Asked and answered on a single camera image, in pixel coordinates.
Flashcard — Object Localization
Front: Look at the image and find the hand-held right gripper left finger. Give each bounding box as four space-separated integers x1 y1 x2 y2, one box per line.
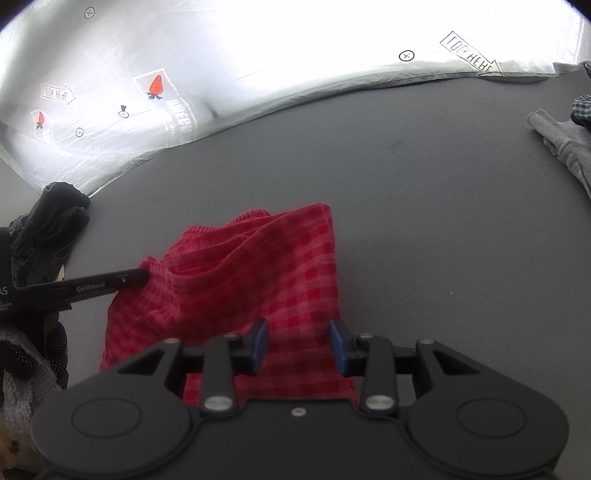
117 318 270 416

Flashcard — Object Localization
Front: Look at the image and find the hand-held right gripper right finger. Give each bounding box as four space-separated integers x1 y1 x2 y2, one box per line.
329 318 483 416

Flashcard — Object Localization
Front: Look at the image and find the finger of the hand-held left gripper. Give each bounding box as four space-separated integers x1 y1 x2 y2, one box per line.
13 268 150 306

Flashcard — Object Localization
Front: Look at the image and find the red checked garment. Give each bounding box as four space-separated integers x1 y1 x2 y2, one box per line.
99 202 357 401

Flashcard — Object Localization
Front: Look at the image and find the dark navy clothes pile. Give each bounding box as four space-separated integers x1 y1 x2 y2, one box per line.
10 182 92 288

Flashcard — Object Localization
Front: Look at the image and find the person's left hand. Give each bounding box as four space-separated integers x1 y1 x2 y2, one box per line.
0 320 69 389

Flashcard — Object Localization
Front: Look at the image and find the white printed curtain sheet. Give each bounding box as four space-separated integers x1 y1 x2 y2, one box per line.
0 0 583 195

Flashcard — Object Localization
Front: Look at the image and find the grey garment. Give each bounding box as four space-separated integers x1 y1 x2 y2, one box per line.
527 109 591 200

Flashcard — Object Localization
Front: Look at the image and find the dark plaid shirt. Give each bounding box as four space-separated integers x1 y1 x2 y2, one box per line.
571 60 591 131

